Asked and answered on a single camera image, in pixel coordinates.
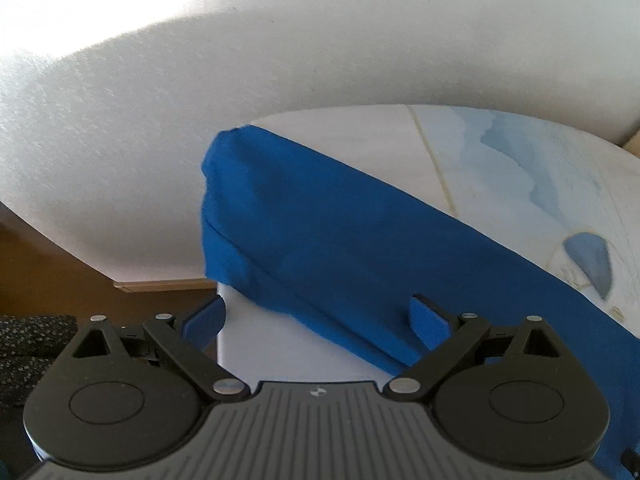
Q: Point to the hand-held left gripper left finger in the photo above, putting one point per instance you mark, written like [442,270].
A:
[200,321]

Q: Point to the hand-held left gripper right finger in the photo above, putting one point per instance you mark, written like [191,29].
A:
[425,321]

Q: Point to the blue pants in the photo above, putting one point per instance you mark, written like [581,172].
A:
[350,240]

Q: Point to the dark speckled cloth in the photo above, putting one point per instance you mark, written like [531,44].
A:
[30,350]

